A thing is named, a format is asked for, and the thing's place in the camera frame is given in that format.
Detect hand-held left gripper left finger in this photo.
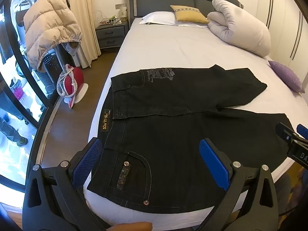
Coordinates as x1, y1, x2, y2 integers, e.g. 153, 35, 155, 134
22, 137, 113, 231

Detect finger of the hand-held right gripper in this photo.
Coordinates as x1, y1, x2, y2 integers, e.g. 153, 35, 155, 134
296, 124, 308, 141
275, 123, 300, 142

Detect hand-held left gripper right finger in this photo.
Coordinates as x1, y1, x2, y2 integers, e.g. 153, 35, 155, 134
198, 138, 283, 231

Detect black denim pants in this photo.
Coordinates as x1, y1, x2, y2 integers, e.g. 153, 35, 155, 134
87, 64, 295, 214

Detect person's left hand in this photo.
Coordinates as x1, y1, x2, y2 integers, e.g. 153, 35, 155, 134
107, 222, 153, 231

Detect purple cushion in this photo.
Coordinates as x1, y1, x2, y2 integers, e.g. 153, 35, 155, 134
268, 61, 305, 93

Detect black framed glass door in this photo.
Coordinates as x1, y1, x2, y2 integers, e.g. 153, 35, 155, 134
0, 0, 71, 190

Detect black perforated chair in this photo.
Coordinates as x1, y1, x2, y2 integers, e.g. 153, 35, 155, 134
31, 42, 80, 97

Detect rolled white duvet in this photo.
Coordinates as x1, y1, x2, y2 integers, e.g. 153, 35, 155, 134
207, 0, 272, 58

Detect white wardrobe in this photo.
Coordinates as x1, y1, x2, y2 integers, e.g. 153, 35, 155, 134
255, 0, 308, 83

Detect bed with white sheet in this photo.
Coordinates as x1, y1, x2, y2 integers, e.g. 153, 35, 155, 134
84, 17, 308, 229

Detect grey nightstand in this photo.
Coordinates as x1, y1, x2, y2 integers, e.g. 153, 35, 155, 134
95, 20, 129, 50

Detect beige puffer jacket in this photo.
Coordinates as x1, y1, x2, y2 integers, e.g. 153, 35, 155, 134
23, 0, 83, 73

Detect yellow pillow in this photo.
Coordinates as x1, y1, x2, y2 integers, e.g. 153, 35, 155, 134
170, 5, 210, 24

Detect white pillow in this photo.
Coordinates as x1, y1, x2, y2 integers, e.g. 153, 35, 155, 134
140, 12, 210, 28

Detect cream curtain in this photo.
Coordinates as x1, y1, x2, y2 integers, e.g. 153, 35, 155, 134
67, 0, 101, 69

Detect white wire rack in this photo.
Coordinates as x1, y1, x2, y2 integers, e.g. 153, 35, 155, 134
97, 11, 114, 26

